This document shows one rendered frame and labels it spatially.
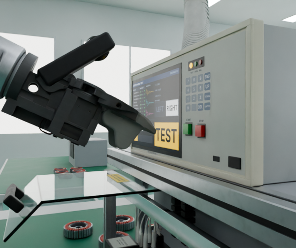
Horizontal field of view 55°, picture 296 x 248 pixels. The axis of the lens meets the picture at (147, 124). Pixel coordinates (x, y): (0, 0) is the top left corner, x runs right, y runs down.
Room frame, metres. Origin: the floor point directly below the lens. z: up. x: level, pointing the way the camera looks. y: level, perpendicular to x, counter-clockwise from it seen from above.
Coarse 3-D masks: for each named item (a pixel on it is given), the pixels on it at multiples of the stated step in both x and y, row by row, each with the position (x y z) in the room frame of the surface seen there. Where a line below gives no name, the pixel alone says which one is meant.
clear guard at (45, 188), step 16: (48, 176) 0.68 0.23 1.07; (64, 176) 0.68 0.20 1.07; (80, 176) 0.68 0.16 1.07; (96, 176) 0.68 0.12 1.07; (128, 176) 0.68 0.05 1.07; (32, 192) 0.57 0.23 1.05; (48, 192) 0.52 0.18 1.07; (64, 192) 0.52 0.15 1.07; (80, 192) 0.52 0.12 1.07; (96, 192) 0.52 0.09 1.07; (112, 192) 0.52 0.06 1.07; (128, 192) 0.52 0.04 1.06; (144, 192) 0.54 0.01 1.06; (32, 208) 0.47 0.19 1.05; (16, 224) 0.46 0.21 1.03
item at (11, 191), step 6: (12, 186) 0.58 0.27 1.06; (6, 192) 0.55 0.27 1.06; (12, 192) 0.53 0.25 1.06; (18, 192) 0.60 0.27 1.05; (24, 192) 0.61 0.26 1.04; (6, 198) 0.51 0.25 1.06; (12, 198) 0.51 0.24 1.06; (18, 198) 0.60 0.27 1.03; (6, 204) 0.51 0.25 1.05; (12, 204) 0.51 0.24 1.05; (18, 204) 0.51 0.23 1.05; (12, 210) 0.51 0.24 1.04; (18, 210) 0.51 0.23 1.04
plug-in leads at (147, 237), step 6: (138, 216) 0.70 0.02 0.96; (144, 216) 0.67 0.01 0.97; (138, 222) 0.69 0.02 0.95; (150, 222) 0.70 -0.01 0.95; (156, 222) 0.70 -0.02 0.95; (138, 228) 0.69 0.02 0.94; (150, 228) 0.69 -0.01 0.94; (156, 228) 0.70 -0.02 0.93; (138, 234) 0.69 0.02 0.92; (144, 234) 0.65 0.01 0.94; (150, 234) 0.69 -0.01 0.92; (156, 234) 0.66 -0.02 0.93; (162, 234) 0.71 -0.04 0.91; (138, 240) 0.67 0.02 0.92; (144, 240) 0.65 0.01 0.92; (150, 240) 0.69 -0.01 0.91; (156, 240) 0.70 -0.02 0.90; (162, 240) 0.70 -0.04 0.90; (144, 246) 0.65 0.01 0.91
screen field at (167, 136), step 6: (156, 126) 0.60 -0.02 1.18; (162, 126) 0.57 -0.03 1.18; (168, 126) 0.55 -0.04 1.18; (174, 126) 0.53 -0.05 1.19; (156, 132) 0.60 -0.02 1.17; (162, 132) 0.57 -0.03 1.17; (168, 132) 0.55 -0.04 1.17; (174, 132) 0.53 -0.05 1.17; (156, 138) 0.60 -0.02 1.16; (162, 138) 0.57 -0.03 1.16; (168, 138) 0.55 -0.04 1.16; (174, 138) 0.53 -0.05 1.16; (156, 144) 0.60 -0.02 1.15; (162, 144) 0.57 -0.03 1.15; (168, 144) 0.55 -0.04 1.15; (174, 144) 0.53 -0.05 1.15
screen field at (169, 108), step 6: (156, 102) 0.60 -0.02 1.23; (162, 102) 0.57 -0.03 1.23; (168, 102) 0.55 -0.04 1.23; (174, 102) 0.53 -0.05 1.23; (156, 108) 0.60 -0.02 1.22; (162, 108) 0.57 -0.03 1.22; (168, 108) 0.55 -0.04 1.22; (174, 108) 0.53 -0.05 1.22; (156, 114) 0.60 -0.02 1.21; (162, 114) 0.57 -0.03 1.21; (168, 114) 0.55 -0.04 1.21; (174, 114) 0.53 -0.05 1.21
